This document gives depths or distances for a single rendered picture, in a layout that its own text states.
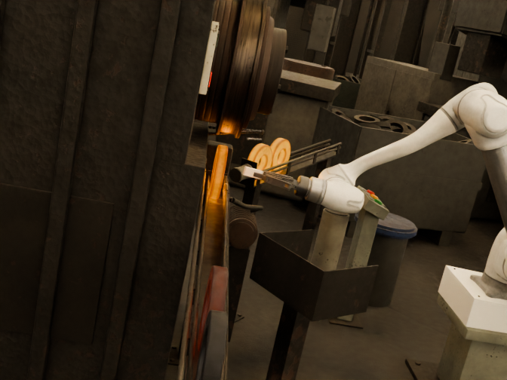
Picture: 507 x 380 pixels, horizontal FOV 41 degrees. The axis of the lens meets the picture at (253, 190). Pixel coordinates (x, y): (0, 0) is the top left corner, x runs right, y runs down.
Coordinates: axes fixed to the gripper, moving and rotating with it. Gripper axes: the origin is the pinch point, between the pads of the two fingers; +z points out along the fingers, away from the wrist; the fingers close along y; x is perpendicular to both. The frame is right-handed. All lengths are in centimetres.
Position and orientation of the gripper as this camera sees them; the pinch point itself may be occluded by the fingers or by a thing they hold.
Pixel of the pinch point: (253, 173)
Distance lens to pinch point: 241.6
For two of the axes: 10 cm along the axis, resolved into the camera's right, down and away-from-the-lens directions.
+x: 2.9, -9.3, -2.4
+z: -9.6, -2.6, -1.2
